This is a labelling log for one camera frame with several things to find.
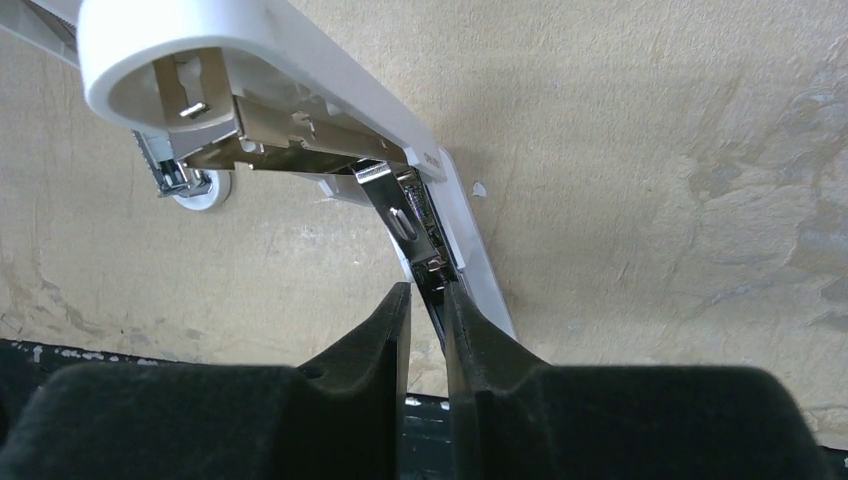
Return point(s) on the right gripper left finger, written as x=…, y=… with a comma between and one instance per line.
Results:
x=336, y=416

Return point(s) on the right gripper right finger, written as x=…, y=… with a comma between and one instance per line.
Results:
x=515, y=416

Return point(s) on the long white stapler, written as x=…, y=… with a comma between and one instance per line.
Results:
x=206, y=86

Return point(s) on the black base bar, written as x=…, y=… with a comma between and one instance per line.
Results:
x=425, y=451

